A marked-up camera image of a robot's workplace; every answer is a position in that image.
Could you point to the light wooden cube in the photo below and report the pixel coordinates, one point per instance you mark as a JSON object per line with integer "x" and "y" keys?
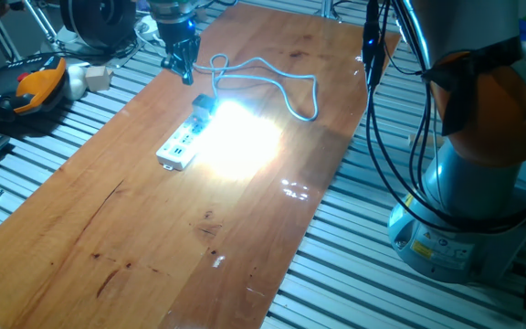
{"x": 97, "y": 78}

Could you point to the brown wooden board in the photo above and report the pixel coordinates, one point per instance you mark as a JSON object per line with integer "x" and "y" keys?
{"x": 153, "y": 251}

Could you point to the white bulb holder with bulb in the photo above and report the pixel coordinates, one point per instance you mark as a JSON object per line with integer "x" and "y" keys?
{"x": 203, "y": 107}

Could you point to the silver orange robot arm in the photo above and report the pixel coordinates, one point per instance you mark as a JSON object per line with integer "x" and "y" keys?
{"x": 473, "y": 27}

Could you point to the white rounded object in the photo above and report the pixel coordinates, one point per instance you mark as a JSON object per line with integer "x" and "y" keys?
{"x": 76, "y": 82}

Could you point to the large black round spool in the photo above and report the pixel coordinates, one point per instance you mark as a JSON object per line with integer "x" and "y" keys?
{"x": 85, "y": 23}

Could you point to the white power strip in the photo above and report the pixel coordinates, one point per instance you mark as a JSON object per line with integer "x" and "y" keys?
{"x": 178, "y": 148}

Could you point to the orange black teach pendant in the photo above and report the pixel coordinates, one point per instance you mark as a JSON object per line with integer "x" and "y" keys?
{"x": 34, "y": 87}

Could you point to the small wooden stick piece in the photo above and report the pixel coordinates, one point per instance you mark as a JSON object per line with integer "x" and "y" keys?
{"x": 420, "y": 139}

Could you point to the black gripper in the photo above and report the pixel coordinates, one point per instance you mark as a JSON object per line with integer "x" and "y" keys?
{"x": 178, "y": 39}

